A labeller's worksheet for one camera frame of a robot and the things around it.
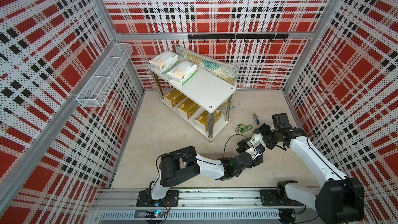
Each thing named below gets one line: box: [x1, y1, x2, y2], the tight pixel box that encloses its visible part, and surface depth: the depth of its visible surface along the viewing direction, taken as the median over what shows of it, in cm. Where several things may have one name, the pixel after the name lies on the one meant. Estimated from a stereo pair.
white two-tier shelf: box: [148, 65, 237, 144], surface depth 80 cm
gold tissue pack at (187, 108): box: [177, 96, 202, 120], surface depth 95 cm
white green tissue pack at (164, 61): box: [149, 51, 180, 74], surface depth 83 cm
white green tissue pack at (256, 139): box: [246, 133, 267, 150], surface depth 78 cm
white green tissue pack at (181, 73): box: [166, 60, 198, 86], surface depth 76 cm
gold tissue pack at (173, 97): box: [163, 88, 188, 108], surface depth 101 cm
